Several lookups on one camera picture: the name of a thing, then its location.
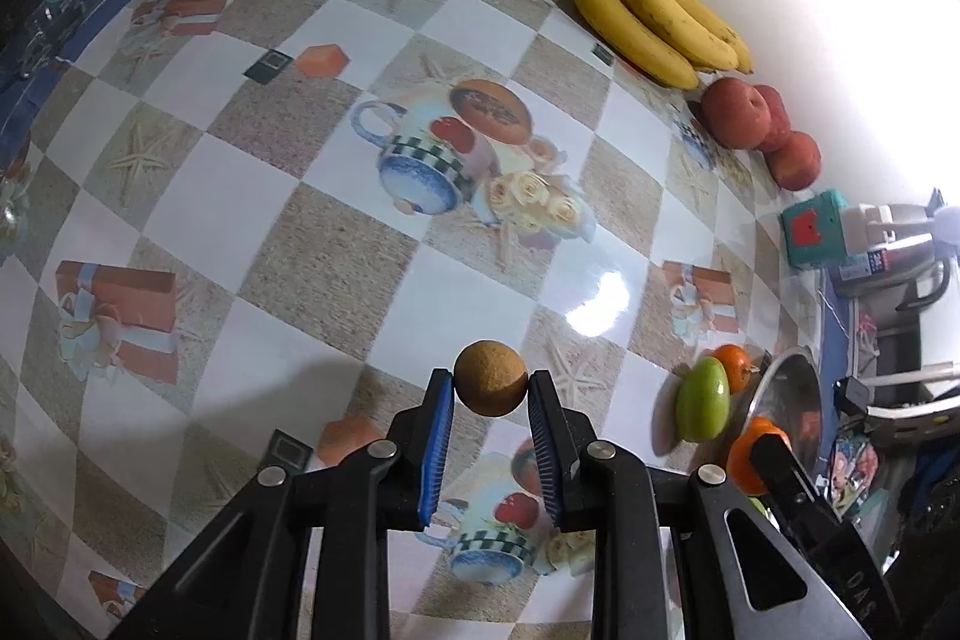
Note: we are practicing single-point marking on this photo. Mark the black power adapter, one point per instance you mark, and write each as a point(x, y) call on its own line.
point(853, 394)

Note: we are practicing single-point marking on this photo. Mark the red apple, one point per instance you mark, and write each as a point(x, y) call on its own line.
point(778, 119)
point(796, 160)
point(739, 111)

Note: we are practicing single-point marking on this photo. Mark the orange mandarin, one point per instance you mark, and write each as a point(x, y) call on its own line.
point(741, 460)
point(736, 364)

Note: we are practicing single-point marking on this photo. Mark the stainless steel thermos jug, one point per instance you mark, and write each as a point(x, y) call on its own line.
point(911, 250)

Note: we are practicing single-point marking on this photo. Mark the pink printed packet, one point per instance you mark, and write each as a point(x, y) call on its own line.
point(851, 464)

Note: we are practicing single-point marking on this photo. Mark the stainless steel basin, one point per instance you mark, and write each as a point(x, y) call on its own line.
point(780, 385)

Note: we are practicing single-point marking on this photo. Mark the white chair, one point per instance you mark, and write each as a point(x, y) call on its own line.
point(911, 413)

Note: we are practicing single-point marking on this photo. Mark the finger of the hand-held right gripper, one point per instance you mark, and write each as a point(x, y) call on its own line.
point(784, 471)

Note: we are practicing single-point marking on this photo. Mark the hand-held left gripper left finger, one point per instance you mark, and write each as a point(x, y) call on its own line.
point(436, 452)

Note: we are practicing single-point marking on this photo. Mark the small brown round fruit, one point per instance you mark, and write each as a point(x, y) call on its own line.
point(490, 377)

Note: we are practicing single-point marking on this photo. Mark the green oval fruit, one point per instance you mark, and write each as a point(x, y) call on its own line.
point(703, 400)
point(759, 505)

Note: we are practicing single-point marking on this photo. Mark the teal plastic box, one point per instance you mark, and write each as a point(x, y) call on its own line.
point(814, 227)

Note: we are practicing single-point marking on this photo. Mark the checkered printed tablecloth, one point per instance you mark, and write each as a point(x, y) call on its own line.
point(300, 280)

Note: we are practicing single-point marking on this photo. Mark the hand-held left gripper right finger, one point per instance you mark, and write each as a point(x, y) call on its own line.
point(541, 452)

